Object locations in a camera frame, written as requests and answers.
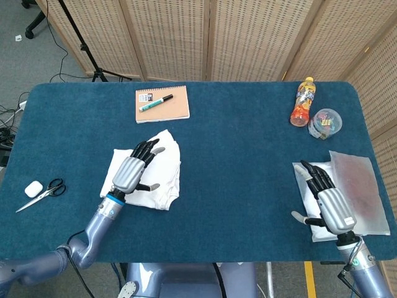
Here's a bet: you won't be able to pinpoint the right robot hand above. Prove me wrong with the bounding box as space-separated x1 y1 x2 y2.
291 160 357 235

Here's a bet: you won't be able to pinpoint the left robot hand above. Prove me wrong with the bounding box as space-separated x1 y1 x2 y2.
111 138 166 195

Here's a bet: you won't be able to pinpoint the white t-shirt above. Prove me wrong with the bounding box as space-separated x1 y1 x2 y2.
99 129 182 212

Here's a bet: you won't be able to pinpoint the green white marker pen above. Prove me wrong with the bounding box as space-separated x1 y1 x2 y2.
138 94 174 113

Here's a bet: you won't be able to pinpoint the white garment in clear bag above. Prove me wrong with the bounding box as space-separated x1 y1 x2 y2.
292 161 342 243

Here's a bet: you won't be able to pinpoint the frosted plastic bag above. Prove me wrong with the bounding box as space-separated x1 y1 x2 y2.
328 150 391 237

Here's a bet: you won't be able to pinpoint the yellow floor tape strip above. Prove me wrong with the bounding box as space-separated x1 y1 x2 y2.
303 261 317 298

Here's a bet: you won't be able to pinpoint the brown spiral notebook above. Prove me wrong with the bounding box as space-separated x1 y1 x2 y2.
135 85 190 124

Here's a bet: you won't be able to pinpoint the clear jar of coloured clips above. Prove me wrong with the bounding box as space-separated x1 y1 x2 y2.
308 108 344 140

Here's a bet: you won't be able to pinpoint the white earbuds case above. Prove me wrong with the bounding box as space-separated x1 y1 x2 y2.
24 181 43 197

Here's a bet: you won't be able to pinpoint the white pole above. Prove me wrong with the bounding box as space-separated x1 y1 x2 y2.
265 262 275 298

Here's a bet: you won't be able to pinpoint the blue carpet table cover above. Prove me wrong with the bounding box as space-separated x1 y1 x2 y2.
0 81 397 264

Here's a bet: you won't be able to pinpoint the orange drink bottle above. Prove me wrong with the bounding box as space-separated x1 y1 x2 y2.
290 77 318 127

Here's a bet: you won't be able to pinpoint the blue-grey robot torso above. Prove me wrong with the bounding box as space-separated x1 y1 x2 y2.
119 262 258 298

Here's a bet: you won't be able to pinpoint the black tripod stand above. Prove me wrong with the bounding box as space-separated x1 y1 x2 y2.
57 0 133 83

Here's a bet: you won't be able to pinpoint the wicker folding screen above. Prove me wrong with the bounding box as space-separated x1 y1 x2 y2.
35 0 397 298

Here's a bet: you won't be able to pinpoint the black office chair base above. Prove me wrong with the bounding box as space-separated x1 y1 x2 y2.
21 0 47 40

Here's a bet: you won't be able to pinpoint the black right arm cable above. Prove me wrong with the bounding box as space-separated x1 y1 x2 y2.
338 237 365 298

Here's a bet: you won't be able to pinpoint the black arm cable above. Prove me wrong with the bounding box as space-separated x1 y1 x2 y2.
338 237 365 298
66 229 96 298

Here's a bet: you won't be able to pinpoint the black-handled scissors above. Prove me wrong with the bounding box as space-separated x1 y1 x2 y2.
16 178 66 214

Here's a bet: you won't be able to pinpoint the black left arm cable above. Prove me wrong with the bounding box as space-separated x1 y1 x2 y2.
66 229 96 298

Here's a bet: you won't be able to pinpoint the silver metal bracket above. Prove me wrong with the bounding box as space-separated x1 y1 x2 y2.
119 281 137 298

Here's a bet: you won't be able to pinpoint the black floor cable bundle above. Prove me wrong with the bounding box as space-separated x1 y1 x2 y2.
0 91 29 150

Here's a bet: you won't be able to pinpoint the thin black floor cable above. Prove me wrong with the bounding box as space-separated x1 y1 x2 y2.
45 0 133 82

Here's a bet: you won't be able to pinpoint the black torso cable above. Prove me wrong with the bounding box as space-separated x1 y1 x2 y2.
212 263 228 298

